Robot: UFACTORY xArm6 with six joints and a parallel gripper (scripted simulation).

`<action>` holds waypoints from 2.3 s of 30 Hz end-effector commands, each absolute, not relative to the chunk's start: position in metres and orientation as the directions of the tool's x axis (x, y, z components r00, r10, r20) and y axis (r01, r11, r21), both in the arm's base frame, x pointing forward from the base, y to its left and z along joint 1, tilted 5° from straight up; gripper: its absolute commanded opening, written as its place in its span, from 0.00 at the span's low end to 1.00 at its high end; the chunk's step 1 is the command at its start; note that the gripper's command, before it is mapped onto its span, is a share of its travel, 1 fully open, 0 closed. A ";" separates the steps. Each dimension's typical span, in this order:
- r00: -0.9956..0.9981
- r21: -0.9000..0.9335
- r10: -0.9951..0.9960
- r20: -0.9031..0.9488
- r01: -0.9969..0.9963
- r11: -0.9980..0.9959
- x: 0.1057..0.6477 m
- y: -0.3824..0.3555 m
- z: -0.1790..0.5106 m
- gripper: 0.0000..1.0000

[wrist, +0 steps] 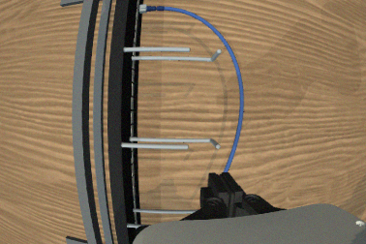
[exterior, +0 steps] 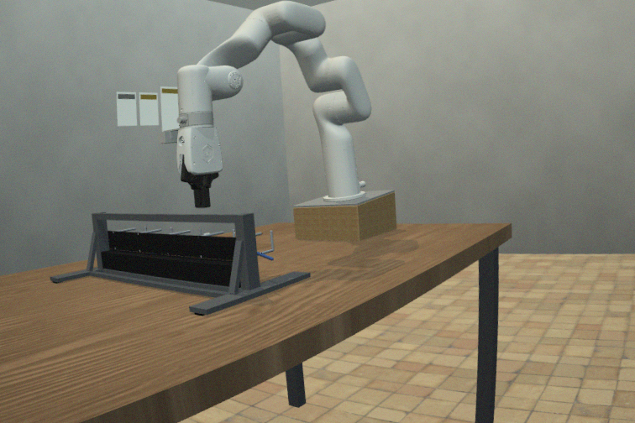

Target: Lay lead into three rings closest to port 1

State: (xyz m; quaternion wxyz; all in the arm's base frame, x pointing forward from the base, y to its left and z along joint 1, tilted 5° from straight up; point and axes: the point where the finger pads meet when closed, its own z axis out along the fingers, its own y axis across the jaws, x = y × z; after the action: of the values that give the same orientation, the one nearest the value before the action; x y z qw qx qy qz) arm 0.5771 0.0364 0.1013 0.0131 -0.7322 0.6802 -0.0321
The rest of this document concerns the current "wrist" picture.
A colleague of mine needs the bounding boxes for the dark grey metal rack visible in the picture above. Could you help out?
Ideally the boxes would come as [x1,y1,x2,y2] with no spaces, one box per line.
[60,0,222,244]

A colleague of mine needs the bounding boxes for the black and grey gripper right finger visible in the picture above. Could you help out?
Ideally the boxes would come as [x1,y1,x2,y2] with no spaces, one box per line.
[219,172,285,218]

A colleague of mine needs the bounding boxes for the blue network cable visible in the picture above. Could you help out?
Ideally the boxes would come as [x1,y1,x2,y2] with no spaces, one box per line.
[156,6,244,172]

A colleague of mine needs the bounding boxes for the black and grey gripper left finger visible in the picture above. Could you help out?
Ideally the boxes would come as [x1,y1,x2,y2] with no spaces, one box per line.
[180,172,229,221]

